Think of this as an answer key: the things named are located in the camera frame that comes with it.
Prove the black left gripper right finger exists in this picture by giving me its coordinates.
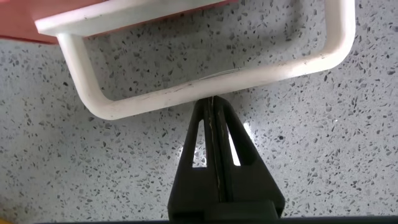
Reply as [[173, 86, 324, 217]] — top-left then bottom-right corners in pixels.
[[212, 95, 286, 218]]

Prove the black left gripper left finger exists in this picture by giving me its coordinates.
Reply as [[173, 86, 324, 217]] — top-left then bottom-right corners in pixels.
[[167, 96, 224, 220]]

